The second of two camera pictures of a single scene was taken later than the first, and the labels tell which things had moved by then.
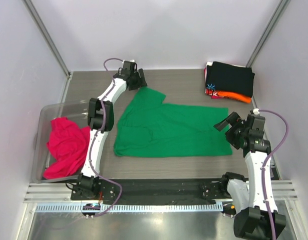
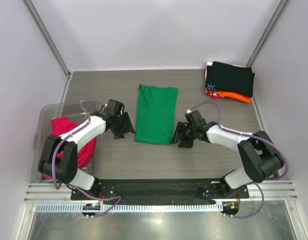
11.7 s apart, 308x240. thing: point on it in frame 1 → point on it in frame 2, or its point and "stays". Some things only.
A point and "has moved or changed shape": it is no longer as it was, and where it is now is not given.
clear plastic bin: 77,112 stays
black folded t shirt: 223,76 stays
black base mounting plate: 149,191 stays
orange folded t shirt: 235,96 stays
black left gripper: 141,81 → 127,124
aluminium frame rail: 45,192 stays
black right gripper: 235,121 → 181,127
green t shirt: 148,127 has moved or changed shape
